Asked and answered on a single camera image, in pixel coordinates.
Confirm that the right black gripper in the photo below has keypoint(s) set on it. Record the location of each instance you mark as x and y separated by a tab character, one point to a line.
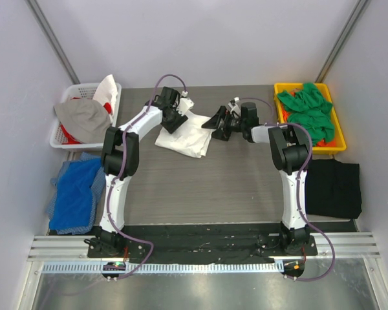
223	123

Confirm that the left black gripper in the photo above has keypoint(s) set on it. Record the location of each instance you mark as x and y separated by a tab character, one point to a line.
173	119

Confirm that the white t shirt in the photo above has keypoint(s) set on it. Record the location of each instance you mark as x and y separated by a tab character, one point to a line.
190	139

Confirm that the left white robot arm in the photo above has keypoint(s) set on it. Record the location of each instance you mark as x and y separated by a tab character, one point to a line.
120	161

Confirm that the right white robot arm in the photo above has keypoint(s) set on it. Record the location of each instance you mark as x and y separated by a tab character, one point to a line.
291	153

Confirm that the white cloth in basket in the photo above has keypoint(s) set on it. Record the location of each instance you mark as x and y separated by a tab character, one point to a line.
107	91

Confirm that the grey cloth in basket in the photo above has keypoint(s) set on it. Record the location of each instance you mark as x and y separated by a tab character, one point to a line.
82	119

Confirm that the green t shirt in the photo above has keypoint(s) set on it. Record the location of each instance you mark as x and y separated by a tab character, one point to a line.
310	119

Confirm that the white plastic basket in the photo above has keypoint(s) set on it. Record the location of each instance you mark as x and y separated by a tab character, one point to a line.
85	90

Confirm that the red cloth in basket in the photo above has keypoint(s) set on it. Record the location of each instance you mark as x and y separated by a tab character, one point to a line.
108	108

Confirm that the yellow plastic bin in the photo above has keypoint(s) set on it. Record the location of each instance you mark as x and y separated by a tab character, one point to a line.
310	105

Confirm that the black folded t shirt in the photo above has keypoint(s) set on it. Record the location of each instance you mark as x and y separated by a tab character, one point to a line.
332	189

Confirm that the blue t shirt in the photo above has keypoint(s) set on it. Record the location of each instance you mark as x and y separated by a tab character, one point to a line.
72	193

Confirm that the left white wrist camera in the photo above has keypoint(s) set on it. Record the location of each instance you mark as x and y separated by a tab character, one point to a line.
185	103

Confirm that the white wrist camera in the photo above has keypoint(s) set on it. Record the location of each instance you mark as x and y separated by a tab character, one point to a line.
233	106
185	103

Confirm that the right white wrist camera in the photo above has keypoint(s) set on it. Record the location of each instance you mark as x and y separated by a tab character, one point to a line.
233	106

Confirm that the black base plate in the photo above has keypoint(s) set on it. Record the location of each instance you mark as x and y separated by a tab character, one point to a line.
242	243

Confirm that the white slotted cable duct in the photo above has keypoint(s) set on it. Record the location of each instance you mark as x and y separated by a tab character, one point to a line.
117	267

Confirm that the aluminium frame rail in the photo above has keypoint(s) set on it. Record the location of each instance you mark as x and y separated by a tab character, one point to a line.
339	245

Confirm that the left corner aluminium post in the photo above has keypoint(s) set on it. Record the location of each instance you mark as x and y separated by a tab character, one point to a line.
52	39

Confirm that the corner aluminium post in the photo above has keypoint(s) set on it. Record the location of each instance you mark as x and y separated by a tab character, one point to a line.
349	26
52	39

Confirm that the right corner aluminium post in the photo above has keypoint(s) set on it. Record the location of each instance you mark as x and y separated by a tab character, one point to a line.
349	26

